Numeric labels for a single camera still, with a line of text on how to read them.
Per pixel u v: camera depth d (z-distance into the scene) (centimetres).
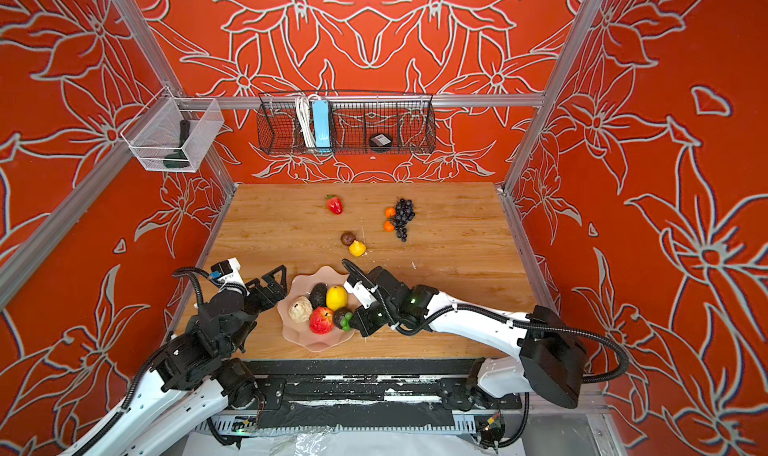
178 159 79
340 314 76
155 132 81
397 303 59
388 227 105
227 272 60
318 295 84
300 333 81
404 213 105
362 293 69
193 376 49
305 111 88
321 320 78
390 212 108
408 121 100
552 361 41
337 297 83
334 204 110
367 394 74
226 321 51
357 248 97
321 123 89
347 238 100
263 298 62
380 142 95
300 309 78
